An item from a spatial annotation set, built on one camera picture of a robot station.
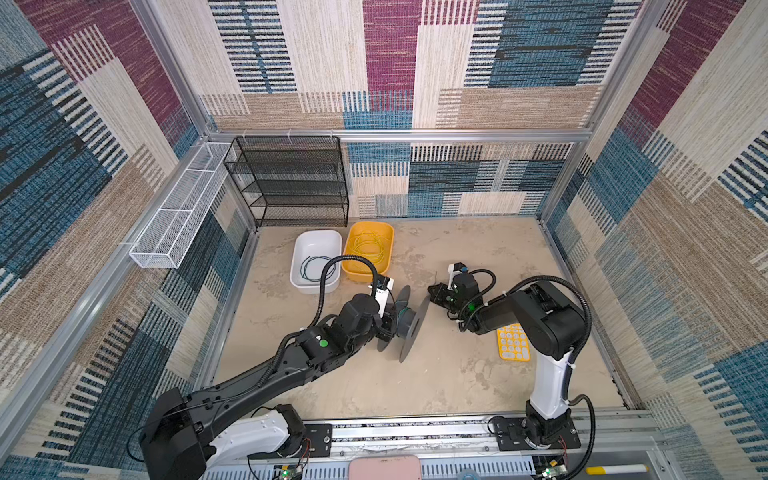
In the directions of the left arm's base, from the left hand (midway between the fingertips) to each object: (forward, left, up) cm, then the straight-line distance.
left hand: (397, 305), depth 75 cm
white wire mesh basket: (+24, +69, -2) cm, 73 cm away
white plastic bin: (+34, +31, -20) cm, 50 cm away
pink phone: (-32, +3, -18) cm, 36 cm away
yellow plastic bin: (+24, +12, -19) cm, 33 cm away
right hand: (+16, -11, -19) cm, 27 cm away
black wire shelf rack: (+52, +36, -1) cm, 63 cm away
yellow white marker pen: (-32, -52, -23) cm, 66 cm away
